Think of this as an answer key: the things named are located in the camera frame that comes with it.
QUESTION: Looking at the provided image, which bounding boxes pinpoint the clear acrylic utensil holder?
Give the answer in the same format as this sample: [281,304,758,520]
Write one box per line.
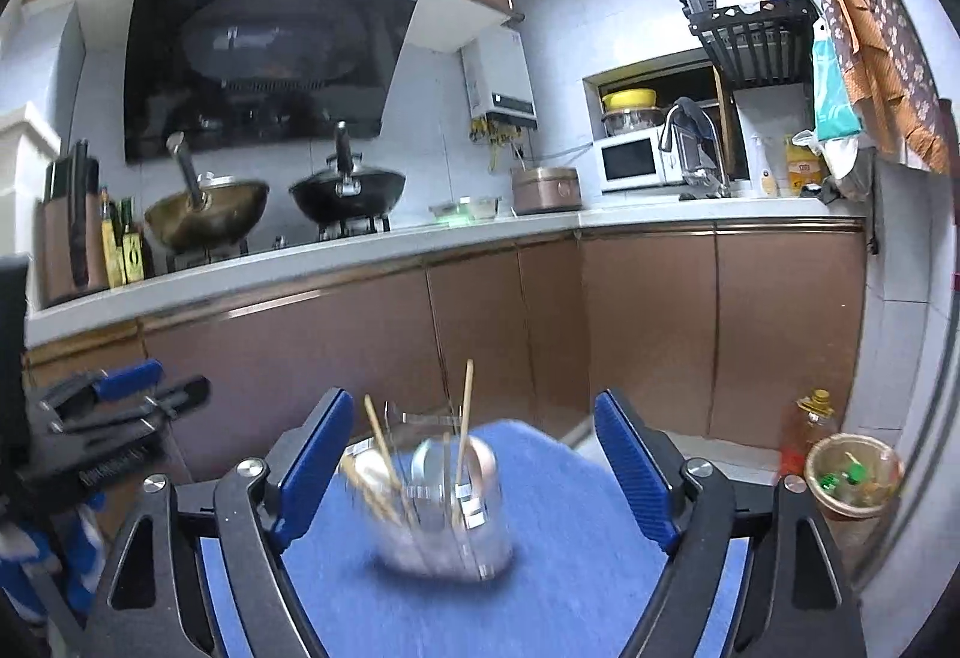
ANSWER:
[340,412,520,585]

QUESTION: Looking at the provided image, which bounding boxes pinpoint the chrome kitchen faucet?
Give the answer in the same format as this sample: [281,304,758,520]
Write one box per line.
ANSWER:
[658,97,730,203]

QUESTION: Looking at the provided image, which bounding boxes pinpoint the glass container green lid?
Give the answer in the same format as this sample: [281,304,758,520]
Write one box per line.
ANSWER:
[428,196,503,226]

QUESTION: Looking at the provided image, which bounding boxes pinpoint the copper rice cooker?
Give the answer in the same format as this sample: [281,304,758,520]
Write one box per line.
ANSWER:
[511,166,585,217]

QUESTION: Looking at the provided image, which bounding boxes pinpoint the white plastic bag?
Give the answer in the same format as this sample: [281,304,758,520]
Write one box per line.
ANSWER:
[793,128,865,203]

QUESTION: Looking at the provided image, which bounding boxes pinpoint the person's left hand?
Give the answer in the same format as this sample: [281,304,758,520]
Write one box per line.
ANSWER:
[0,500,103,621]

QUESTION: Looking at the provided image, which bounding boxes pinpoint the yellow package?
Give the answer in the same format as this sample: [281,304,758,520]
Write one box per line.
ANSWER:
[783,134,825,193]

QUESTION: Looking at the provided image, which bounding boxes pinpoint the knife block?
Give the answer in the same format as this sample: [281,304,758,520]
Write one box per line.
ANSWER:
[40,139,110,303]

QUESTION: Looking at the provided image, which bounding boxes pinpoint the gas stove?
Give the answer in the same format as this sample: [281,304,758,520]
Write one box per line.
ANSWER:
[163,215,395,274]

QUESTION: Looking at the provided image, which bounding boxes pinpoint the brass wok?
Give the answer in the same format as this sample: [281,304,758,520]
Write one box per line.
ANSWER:
[142,131,272,255]

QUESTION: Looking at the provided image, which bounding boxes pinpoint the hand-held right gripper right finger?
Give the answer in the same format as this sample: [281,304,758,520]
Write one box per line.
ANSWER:
[593,390,871,658]

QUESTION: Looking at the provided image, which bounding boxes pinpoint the large cooking oil bottle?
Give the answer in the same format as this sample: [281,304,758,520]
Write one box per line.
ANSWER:
[779,388,838,480]

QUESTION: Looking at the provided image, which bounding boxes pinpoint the teal hanging bag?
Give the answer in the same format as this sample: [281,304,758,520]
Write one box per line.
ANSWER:
[809,19,860,143]

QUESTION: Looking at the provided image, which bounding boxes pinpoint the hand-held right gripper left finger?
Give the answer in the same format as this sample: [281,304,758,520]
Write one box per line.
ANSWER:
[79,388,356,658]

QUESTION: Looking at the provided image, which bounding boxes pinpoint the white water heater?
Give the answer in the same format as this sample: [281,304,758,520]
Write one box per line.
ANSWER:
[460,26,542,131]

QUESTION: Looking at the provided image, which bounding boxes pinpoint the black wok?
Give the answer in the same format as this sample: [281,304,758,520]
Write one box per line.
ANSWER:
[288,121,408,233]

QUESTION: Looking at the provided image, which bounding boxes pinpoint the black range hood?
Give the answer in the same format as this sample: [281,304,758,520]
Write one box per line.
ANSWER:
[122,0,422,165]

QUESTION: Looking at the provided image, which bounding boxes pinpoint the brown base cabinets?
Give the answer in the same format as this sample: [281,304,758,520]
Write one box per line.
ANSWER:
[25,219,869,483]

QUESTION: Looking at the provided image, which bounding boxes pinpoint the white soap bottle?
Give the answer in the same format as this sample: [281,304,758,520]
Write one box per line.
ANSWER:
[753,134,778,198]

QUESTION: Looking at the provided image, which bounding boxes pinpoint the brown floral cloth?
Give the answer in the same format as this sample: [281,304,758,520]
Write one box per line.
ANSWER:
[763,0,959,177]

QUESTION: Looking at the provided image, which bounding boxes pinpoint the blue towel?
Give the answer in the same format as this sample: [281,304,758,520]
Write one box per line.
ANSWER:
[199,418,751,658]

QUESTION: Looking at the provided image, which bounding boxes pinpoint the yellow bowl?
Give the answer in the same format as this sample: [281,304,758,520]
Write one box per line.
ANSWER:
[601,88,659,112]

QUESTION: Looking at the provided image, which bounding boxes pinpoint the glass bowl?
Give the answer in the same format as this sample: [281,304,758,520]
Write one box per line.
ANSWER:
[603,107,665,138]

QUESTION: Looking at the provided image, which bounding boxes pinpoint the olive oil bottle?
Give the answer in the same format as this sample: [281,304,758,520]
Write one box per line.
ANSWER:
[100,193,125,291]
[120,198,148,285]

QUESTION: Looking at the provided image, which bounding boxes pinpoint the white microwave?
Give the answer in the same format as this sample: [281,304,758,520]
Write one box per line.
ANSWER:
[595,127,688,193]

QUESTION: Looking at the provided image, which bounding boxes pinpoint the tan trash bin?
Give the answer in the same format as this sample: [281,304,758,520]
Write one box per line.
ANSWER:
[804,433,905,521]

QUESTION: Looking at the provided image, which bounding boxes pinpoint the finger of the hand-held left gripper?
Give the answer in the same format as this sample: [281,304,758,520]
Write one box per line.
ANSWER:
[51,374,213,435]
[31,359,165,420]

